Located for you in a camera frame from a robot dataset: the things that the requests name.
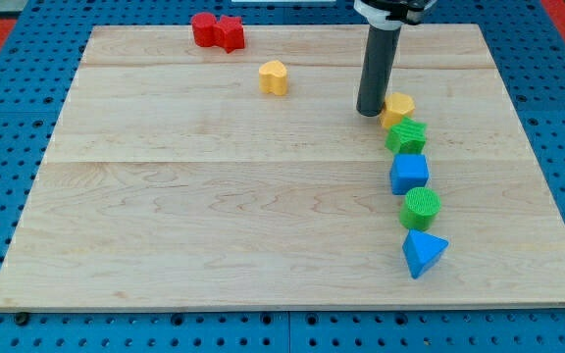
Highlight blue triangle block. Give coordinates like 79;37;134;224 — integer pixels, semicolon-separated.
402;229;449;278

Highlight green cylinder block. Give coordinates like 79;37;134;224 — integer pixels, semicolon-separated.
399;187;441;230

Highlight yellow hexagon block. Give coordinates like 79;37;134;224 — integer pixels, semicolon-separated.
379;92;415;129

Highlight yellow heart block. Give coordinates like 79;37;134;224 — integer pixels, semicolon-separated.
258;60;288;96

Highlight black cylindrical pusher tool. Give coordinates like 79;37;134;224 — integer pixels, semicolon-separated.
356;25;400;117

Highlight red cylinder block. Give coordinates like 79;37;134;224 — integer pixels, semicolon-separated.
190;12;217;47

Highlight red star block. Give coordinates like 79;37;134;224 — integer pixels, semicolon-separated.
213;15;245;53

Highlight green star block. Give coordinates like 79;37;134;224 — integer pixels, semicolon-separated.
385;117;427;154

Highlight blue cube block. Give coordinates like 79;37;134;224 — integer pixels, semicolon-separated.
389;154;430;195

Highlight wooden board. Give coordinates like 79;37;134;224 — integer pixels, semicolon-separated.
0;25;565;313

